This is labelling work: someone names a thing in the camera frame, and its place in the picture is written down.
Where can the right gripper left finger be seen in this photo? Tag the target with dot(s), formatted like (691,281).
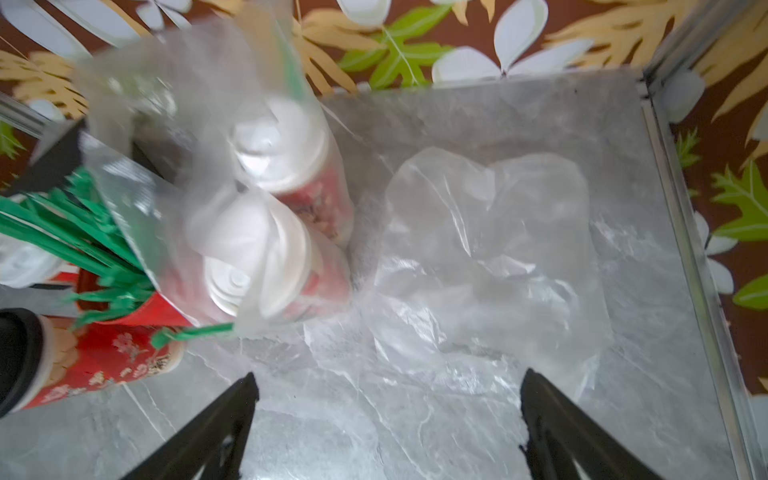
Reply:
(212,445)

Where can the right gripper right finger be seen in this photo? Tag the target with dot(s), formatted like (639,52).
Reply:
(564,442)

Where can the red cup white lid front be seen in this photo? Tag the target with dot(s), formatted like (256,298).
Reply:
(261,260)

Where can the red cup white lid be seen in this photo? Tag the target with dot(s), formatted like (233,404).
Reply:
(24,265)
(261,260)
(291,153)

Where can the red cup black lid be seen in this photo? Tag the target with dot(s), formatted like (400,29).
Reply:
(45,360)

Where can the clear plastic carrier bag front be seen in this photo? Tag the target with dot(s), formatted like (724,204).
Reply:
(186,89)

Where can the clear plastic bag back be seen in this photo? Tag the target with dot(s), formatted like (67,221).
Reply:
(477,274)

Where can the red plastic straw cup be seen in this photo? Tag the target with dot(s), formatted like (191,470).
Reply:
(155,312)

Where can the green wrapped straws bundle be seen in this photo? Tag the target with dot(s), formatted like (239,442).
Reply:
(73,223)

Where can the black plastic tool case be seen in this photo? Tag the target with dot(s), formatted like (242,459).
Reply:
(91,143)

